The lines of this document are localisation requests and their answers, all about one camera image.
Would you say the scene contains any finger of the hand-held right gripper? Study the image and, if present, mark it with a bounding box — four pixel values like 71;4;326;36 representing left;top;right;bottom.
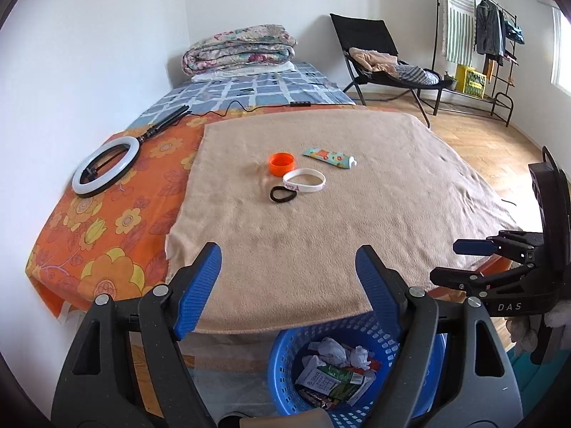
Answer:
453;230;544;262
430;267;519;297

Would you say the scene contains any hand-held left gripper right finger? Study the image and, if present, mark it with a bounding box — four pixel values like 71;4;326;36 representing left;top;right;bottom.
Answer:
355;244;522;428

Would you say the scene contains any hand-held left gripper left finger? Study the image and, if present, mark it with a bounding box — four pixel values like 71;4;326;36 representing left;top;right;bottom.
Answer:
51;241;223;428

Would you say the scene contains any white tissue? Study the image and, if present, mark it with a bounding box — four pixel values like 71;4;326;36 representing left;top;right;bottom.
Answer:
348;345;373;370
308;338;349;366

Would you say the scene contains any red tissue box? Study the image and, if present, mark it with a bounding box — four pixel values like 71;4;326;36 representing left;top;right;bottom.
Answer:
298;357;383;411

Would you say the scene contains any blue plastic basket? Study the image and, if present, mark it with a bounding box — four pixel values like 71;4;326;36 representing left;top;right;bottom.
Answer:
268;312;447;417

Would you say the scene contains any person's right forearm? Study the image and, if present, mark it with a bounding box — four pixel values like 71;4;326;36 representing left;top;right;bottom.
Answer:
509;305;571;353

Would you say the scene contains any beige blanket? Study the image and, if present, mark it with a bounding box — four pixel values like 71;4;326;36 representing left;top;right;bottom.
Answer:
165;109;520;335

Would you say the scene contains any clear plastic sheet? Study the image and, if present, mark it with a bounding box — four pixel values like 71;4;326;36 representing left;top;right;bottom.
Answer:
178;339;286;415

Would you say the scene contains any orange floral bed sheet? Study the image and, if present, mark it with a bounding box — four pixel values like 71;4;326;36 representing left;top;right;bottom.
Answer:
26;118;215;322

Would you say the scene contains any white wristband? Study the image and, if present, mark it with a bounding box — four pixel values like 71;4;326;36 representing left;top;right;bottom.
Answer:
282;167;326;194

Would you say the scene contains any colourful patterned tube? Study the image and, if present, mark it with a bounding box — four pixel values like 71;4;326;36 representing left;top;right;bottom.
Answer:
302;146;358;170

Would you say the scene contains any orange plastic cap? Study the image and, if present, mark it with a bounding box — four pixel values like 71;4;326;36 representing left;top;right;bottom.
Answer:
268;152;295;176

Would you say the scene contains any brown cloth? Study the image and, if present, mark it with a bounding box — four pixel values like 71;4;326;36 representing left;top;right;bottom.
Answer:
238;408;333;428

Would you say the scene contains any black clothes rack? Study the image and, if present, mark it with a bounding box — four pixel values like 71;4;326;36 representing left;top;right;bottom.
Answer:
432;0;520;128

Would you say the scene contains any yellow crate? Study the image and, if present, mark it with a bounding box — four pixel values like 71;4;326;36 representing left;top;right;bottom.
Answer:
455;65;488;99

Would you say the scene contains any striped garment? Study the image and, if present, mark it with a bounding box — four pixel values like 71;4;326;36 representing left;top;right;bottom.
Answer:
395;65;440;86

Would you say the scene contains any blue plaid bed sheet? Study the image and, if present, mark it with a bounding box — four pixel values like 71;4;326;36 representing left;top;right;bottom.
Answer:
129;61;358;130

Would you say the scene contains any beige garment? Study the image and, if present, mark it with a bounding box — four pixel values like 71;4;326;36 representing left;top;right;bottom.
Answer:
348;47;399;76

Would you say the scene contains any window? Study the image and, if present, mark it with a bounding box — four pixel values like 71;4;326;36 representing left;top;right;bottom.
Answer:
551;6;571;87

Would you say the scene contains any teal garment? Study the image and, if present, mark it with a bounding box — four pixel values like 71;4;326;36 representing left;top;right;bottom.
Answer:
502;11;526;45

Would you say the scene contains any green striped towel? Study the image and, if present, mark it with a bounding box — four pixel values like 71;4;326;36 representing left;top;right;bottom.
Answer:
439;0;477;65

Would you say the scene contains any dark grey jacket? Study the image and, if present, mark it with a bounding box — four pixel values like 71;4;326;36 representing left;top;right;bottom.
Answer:
474;0;505;56

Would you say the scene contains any folded white sheet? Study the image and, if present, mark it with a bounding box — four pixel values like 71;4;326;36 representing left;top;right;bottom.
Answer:
191;61;297;83

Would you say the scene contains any black folding chair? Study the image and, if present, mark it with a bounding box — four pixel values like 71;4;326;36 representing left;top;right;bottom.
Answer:
329;12;453;128

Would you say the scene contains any folded floral quilt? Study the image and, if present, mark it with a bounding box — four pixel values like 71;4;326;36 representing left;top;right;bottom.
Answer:
182;24;299;76

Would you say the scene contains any black hair tie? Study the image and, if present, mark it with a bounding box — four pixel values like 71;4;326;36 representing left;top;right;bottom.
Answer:
270;184;300;204

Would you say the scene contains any ring light with black stand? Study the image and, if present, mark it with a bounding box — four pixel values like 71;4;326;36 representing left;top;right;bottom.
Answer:
71;106;192;198

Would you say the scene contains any black cable with controller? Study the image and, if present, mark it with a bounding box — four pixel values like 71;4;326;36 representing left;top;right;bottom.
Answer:
185;98;313;119

